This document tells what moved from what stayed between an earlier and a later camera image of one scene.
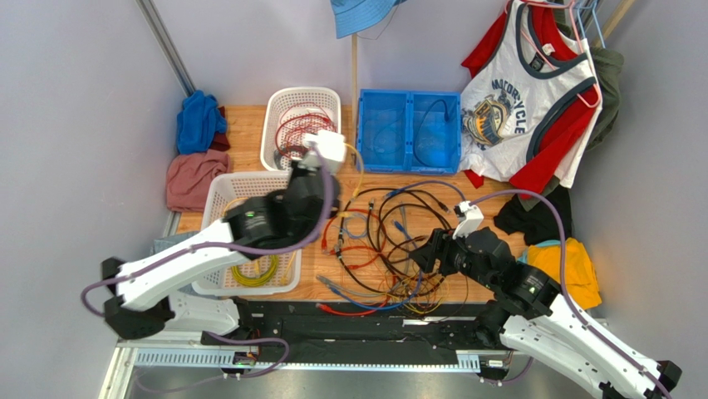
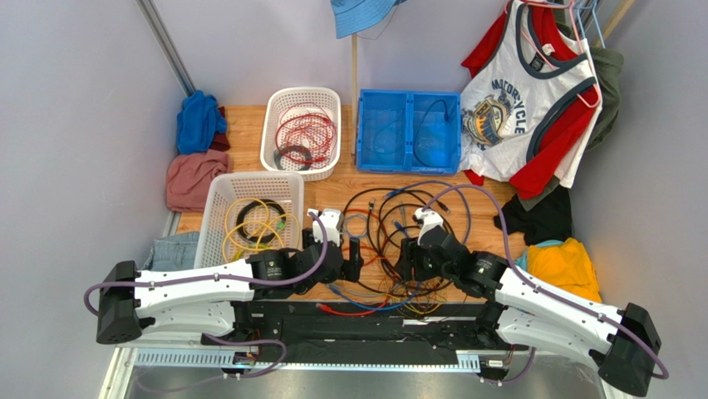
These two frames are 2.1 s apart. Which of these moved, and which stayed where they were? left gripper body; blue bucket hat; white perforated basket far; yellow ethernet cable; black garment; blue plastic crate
Moved: left gripper body; yellow ethernet cable
Stayed: black garment; white perforated basket far; blue bucket hat; blue plastic crate
